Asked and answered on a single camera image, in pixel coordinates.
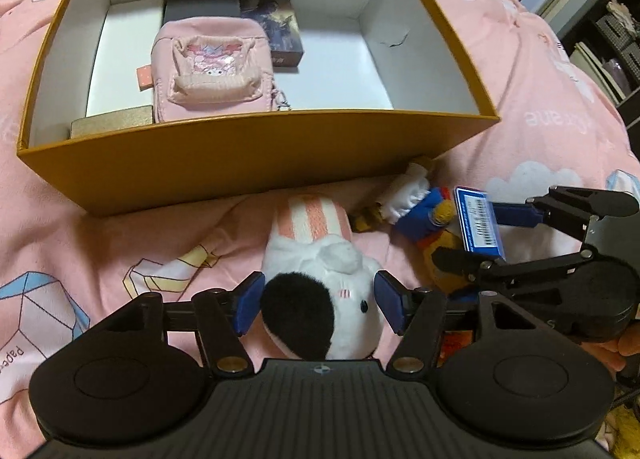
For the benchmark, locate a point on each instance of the small orange object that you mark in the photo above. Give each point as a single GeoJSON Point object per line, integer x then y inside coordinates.
{"type": "Point", "coordinates": [456, 346]}

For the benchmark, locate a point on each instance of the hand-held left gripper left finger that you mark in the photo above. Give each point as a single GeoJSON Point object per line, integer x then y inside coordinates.
{"type": "Point", "coordinates": [247, 301]}

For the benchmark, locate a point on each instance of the yellow bear plush blue outfit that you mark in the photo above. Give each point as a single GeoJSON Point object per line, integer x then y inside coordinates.
{"type": "Point", "coordinates": [420, 214]}

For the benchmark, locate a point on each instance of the white dog plush black ear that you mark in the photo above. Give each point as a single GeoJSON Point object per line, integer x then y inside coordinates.
{"type": "Point", "coordinates": [325, 289]}

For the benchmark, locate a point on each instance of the dark picture-printed box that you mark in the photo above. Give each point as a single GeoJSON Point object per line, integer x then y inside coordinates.
{"type": "Point", "coordinates": [282, 29]}

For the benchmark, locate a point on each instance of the dark grey box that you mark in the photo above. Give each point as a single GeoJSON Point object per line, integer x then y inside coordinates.
{"type": "Point", "coordinates": [200, 4]}

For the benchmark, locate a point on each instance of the orange cardboard box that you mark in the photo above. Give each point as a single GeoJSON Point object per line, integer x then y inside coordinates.
{"type": "Point", "coordinates": [200, 164]}

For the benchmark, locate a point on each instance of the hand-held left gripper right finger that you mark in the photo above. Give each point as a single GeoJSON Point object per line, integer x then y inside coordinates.
{"type": "Point", "coordinates": [390, 301]}

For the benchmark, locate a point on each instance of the pink mini backpack pouch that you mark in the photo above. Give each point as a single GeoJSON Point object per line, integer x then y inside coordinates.
{"type": "Point", "coordinates": [210, 39]}

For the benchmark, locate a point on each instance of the storage shelf unit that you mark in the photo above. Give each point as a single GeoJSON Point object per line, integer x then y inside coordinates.
{"type": "Point", "coordinates": [615, 39]}

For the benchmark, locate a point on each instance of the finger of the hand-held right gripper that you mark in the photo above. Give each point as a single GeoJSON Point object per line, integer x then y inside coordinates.
{"type": "Point", "coordinates": [515, 215]}
{"type": "Point", "coordinates": [465, 264]}

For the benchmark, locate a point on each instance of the blue box with barcode label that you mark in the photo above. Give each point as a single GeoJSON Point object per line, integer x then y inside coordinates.
{"type": "Point", "coordinates": [475, 219]}

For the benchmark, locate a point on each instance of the pink cloud-print bedsheet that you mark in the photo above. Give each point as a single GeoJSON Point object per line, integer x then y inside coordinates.
{"type": "Point", "coordinates": [100, 239]}

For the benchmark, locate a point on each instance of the person's right hand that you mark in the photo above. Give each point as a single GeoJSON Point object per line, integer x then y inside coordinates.
{"type": "Point", "coordinates": [627, 346]}

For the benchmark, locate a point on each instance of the small kraft brown box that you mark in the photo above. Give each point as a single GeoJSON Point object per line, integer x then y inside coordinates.
{"type": "Point", "coordinates": [110, 120]}

